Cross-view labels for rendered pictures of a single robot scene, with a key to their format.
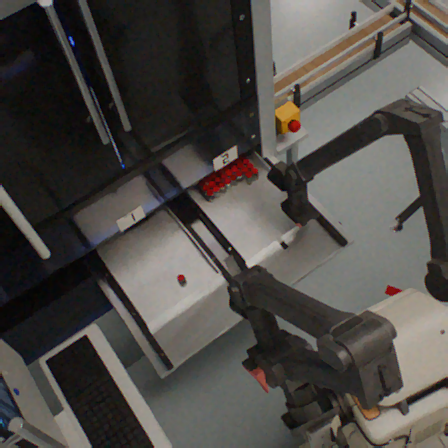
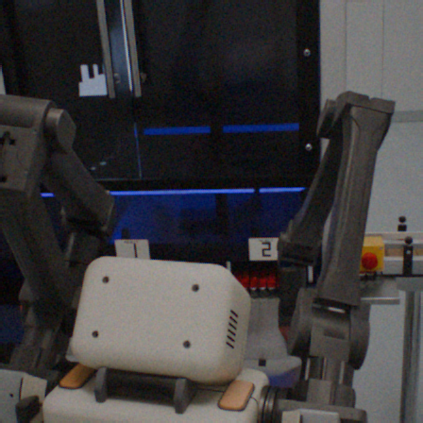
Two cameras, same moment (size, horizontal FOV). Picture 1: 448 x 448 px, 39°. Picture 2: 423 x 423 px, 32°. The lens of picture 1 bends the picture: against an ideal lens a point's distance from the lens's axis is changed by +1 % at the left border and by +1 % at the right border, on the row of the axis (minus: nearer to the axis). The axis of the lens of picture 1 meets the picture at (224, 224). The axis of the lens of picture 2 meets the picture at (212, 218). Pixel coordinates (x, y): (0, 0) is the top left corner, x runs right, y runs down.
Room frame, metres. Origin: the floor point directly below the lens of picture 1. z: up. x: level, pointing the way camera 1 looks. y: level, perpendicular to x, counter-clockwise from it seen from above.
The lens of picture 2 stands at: (-0.28, -0.85, 1.81)
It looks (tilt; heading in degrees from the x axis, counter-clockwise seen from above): 23 degrees down; 34
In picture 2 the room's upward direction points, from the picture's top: 4 degrees counter-clockwise
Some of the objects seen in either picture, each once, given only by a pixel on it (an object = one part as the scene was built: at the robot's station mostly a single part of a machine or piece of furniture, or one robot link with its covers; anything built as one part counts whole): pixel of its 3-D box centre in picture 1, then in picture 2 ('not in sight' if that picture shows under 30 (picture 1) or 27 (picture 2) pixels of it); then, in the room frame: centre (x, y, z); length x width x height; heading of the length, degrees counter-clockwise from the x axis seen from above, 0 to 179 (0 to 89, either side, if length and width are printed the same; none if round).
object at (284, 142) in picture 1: (281, 131); (371, 288); (1.32, -0.25, 0.87); 0.14 x 0.13 x 0.02; 26
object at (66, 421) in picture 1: (90, 410); not in sight; (0.53, 0.47, 0.79); 0.45 x 0.28 x 0.03; 25
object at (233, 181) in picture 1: (231, 183); (266, 293); (1.13, -0.05, 0.90); 0.18 x 0.02 x 0.05; 116
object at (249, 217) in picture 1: (247, 202); (265, 313); (1.05, -0.08, 0.90); 0.34 x 0.26 x 0.04; 26
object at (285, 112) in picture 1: (284, 116); (367, 252); (1.28, -0.25, 1.00); 0.08 x 0.07 x 0.07; 26
